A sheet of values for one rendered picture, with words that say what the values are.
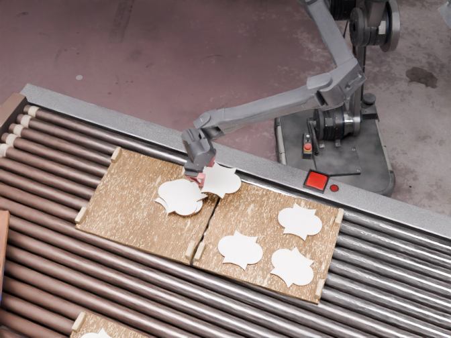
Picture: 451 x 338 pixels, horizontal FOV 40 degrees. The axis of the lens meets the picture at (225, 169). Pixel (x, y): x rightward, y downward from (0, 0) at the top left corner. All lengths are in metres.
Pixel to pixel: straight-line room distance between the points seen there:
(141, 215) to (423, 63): 2.39
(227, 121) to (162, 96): 1.89
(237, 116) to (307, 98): 0.22
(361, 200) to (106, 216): 0.87
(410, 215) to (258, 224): 0.51
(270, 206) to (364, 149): 1.16
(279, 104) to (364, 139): 1.48
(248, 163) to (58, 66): 2.04
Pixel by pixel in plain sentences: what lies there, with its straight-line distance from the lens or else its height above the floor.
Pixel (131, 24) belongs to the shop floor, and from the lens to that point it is 4.15.
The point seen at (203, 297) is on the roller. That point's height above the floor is 0.92.
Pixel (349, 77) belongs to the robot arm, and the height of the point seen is 1.48.
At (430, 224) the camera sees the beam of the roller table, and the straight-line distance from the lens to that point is 2.16.
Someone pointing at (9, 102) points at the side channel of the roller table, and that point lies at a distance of 2.50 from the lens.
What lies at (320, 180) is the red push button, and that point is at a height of 0.93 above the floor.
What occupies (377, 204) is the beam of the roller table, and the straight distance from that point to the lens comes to 2.15.
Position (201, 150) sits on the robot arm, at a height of 1.27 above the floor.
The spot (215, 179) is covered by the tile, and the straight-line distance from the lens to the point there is 1.99.
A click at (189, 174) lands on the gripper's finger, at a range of 1.92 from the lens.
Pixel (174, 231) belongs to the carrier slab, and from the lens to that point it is 2.03.
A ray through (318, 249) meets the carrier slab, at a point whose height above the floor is 0.94.
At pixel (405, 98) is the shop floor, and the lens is 3.75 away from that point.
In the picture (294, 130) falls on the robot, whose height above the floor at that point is 0.24.
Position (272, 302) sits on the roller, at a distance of 1.93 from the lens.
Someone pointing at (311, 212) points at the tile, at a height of 0.95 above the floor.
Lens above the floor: 2.69
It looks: 54 degrees down
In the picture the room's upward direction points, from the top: 2 degrees counter-clockwise
